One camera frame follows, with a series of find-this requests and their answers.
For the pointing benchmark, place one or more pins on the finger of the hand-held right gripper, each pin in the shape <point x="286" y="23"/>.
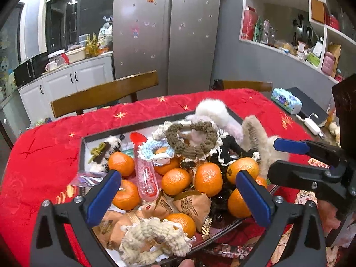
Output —
<point x="294" y="173"/>
<point x="289" y="146"/>

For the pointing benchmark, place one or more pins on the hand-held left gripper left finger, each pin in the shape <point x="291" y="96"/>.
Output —
<point x="104" y="197"/>

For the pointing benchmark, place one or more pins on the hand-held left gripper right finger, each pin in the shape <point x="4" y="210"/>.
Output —
<point x="253" y="197"/>

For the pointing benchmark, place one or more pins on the black rectangular tray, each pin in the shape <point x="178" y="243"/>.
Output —
<point x="84" y="161"/>

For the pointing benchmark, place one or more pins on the brown knitted scrunchie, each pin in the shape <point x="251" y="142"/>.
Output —
<point x="172" y="141"/>

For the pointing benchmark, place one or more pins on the person's right hand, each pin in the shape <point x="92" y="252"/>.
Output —
<point x="327" y="217"/>

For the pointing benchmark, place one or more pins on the person's left hand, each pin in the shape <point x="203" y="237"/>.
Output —
<point x="185" y="263"/>

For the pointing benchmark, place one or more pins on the clear bag of yellow food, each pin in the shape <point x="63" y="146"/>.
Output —
<point x="333" y="129"/>

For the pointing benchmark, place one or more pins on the clear plastic packet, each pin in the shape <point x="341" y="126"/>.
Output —
<point x="86" y="179"/>

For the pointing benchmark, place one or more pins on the black hair claw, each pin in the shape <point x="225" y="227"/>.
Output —
<point x="219" y="207"/>

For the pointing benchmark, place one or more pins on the black notebook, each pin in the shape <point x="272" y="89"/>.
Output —
<point x="311" y="104"/>

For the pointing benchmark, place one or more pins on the beige fluffy hair clip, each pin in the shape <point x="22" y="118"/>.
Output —
<point x="253" y="133"/>

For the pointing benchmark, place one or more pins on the blue tissue pack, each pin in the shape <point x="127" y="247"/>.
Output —
<point x="286" y="100"/>

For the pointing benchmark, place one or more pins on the pink transparent comb case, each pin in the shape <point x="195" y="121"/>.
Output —
<point x="146" y="178"/>

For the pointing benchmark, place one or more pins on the cream knitted scrunchie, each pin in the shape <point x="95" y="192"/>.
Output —
<point x="144" y="233"/>

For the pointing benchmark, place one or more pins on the black lace scrunchie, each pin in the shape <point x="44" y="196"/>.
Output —
<point x="230" y="147"/>

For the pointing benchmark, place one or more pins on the white black plush hair clip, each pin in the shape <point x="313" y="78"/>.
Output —
<point x="115" y="141"/>

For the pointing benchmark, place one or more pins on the pink container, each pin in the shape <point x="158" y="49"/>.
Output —
<point x="328" y="62"/>

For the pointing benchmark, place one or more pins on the blue white knitted scrunchie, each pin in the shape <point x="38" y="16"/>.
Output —
<point x="150" y="148"/>

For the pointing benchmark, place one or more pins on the green tissue box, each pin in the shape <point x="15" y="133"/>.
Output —
<point x="313" y="58"/>

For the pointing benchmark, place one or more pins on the gold oval hair clip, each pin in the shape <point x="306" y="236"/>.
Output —
<point x="187" y="164"/>

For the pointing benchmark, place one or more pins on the wooden chair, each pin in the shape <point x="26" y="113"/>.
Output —
<point x="247" y="84"/>
<point x="105" y="94"/>

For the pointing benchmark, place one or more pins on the white fluffy pompom scrunchie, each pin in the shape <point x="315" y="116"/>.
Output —
<point x="208" y="110"/>

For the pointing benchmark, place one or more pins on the red pot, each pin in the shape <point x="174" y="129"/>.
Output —
<point x="332" y="22"/>

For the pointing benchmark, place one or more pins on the wooden chair back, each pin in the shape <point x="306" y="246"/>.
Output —
<point x="105" y="94"/>

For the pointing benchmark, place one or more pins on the brown box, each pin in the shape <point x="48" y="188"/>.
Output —
<point x="318" y="11"/>

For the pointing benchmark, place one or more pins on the green packet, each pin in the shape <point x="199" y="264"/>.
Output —
<point x="258" y="29"/>

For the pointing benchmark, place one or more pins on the white kitchen cabinet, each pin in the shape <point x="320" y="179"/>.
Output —
<point x="69" y="78"/>

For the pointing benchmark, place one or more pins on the red carton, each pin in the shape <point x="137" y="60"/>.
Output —
<point x="248" y="23"/>

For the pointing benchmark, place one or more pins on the white mug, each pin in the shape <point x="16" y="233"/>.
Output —
<point x="51" y="66"/>

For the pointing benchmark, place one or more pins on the white plastic basin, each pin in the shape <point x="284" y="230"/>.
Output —
<point x="75" y="55"/>

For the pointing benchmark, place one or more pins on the black microwave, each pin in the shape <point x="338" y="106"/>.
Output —
<point x="30" y="68"/>

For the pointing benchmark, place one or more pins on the yellow glass bottle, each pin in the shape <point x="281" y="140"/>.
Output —
<point x="94" y="46"/>
<point x="88" y="47"/>

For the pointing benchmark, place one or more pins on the clear plastic box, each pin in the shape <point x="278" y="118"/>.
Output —
<point x="83" y="38"/>

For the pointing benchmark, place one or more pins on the white plastic bag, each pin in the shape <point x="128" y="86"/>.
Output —
<point x="105" y="34"/>

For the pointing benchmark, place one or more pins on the silver double-door refrigerator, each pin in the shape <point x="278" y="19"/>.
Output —
<point x="167" y="33"/>

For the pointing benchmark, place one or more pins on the glass sliding door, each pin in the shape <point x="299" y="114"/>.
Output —
<point x="5" y="61"/>

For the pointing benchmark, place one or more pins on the dark kitchen window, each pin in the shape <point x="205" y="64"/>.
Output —
<point x="69" y="19"/>

